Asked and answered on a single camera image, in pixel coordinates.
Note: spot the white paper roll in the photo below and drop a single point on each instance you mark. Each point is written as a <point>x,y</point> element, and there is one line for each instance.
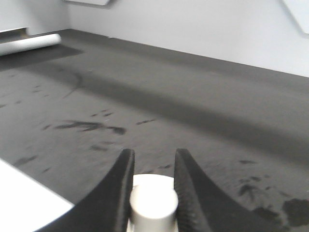
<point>29,44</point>

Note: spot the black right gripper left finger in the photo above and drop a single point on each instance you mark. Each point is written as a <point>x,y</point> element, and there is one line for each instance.
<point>106,208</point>

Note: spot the glass jar with white lid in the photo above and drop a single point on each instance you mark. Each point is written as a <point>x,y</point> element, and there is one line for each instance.
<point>153,203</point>

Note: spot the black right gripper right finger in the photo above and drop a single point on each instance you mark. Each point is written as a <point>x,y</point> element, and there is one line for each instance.
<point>204,207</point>

